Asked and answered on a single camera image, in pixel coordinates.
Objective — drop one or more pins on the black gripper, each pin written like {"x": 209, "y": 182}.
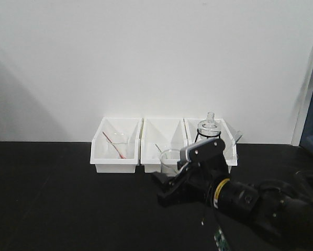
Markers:
{"x": 193, "y": 184}

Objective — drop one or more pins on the clear glass beaker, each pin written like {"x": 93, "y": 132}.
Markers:
{"x": 169, "y": 159}

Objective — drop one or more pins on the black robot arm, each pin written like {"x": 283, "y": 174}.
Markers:
{"x": 273, "y": 208}

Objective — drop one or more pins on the beaker in left bin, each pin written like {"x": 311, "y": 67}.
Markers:
{"x": 121, "y": 141}

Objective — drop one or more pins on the middle white storage bin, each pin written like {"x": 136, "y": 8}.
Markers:
{"x": 167, "y": 133}

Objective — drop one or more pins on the white storage bin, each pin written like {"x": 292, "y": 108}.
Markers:
{"x": 167, "y": 133}
{"x": 104, "y": 158}
{"x": 226, "y": 136}

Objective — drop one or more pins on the red stirring rod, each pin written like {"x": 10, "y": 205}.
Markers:
{"x": 114, "y": 145}

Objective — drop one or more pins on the right white storage bin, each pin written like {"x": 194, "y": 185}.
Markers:
{"x": 226, "y": 136}

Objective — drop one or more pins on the glass flask on tripod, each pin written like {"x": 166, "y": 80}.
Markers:
{"x": 209, "y": 123}

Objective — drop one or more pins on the left white storage bin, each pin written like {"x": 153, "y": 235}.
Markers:
{"x": 104, "y": 158}

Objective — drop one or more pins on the green circuit board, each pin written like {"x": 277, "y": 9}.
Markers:
{"x": 220, "y": 241}

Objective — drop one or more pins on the clear glass funnel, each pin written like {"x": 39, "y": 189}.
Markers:
{"x": 236, "y": 138}

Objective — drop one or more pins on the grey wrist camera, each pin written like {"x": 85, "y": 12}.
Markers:
{"x": 207, "y": 153}

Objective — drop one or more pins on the black wire tripod stand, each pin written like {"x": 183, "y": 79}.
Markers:
{"x": 204, "y": 134}

